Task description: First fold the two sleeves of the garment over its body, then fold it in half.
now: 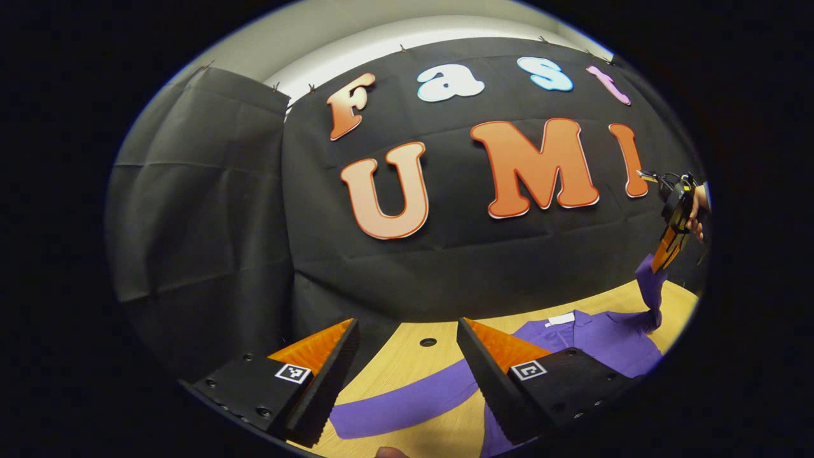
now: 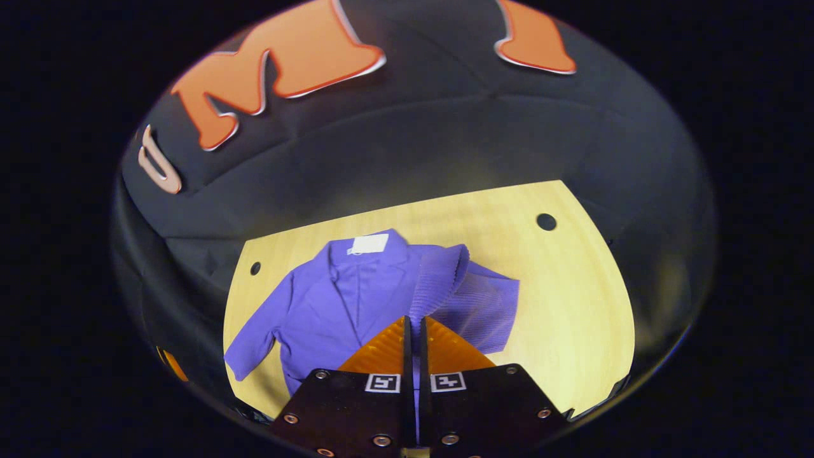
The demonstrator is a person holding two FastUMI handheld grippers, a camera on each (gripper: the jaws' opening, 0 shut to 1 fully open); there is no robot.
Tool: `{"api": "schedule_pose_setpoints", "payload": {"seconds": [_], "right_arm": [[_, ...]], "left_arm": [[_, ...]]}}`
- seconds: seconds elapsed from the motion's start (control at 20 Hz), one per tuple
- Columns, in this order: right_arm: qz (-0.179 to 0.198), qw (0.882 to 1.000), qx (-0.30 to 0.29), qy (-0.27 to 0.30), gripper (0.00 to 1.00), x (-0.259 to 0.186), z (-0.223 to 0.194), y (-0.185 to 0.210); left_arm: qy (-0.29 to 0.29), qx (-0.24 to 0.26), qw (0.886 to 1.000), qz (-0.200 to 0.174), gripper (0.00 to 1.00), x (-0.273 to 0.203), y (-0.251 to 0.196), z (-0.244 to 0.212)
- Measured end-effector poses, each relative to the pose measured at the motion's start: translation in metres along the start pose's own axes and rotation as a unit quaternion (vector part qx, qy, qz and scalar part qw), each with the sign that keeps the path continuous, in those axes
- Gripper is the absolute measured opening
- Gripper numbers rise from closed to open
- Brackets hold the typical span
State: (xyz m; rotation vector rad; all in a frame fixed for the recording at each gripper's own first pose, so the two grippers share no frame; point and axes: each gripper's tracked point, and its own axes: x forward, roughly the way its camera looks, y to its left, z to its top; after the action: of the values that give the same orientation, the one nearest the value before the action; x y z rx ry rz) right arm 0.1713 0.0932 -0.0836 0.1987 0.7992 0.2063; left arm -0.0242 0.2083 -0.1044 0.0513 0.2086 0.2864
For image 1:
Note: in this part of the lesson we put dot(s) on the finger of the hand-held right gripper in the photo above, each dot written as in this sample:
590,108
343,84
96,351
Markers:
661,254
676,245

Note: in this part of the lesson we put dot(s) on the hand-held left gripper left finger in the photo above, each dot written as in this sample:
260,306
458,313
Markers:
331,381

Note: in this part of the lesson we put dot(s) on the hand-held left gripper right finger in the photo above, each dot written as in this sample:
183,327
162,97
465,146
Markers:
493,388

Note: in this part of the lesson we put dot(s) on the purple knit cardigan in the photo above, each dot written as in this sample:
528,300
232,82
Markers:
604,343

